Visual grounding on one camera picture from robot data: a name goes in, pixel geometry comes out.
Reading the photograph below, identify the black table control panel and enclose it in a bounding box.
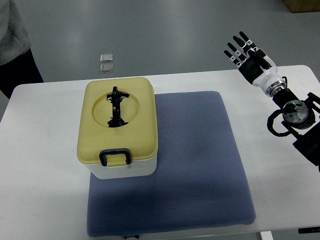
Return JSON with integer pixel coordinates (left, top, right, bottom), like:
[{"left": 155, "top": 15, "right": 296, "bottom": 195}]
[{"left": 298, "top": 226, "right": 320, "bottom": 234}]

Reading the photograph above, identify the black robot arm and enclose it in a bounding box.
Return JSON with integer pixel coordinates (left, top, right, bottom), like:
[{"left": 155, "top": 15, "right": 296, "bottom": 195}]
[{"left": 266, "top": 88, "right": 320, "bottom": 167}]

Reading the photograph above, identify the white storage box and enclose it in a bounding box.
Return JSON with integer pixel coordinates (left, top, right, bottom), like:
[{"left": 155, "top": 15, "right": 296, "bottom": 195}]
[{"left": 85, "top": 153, "right": 157, "bottom": 180}]

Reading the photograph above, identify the blue padded mat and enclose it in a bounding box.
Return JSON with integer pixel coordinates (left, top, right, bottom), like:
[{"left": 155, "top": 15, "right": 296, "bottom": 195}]
[{"left": 87, "top": 91, "right": 256, "bottom": 237}]

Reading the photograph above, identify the person in grey sweater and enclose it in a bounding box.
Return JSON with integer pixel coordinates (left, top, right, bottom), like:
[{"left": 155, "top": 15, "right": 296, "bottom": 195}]
[{"left": 0, "top": 0, "right": 44, "bottom": 99}]

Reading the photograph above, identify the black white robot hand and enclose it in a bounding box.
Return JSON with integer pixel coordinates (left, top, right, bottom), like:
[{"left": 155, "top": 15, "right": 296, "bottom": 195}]
[{"left": 224, "top": 31, "right": 288, "bottom": 97}]

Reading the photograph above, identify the upper metal floor plate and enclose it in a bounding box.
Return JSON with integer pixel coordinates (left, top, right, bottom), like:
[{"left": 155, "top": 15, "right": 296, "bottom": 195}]
[{"left": 100, "top": 53, "right": 113, "bottom": 63}]

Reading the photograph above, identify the yellow box lid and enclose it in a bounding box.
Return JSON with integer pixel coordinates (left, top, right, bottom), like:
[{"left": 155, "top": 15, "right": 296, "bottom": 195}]
[{"left": 76, "top": 77, "right": 158, "bottom": 167}]

